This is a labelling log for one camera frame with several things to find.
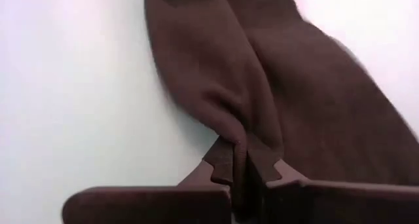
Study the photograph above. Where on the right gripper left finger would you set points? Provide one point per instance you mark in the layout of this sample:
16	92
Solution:
147	206

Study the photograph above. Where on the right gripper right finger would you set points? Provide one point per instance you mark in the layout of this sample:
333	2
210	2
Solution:
327	204

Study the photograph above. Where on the black towel with white label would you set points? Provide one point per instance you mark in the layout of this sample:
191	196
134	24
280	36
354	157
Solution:
311	86

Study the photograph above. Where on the green table mat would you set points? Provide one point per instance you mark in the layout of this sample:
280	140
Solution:
65	86

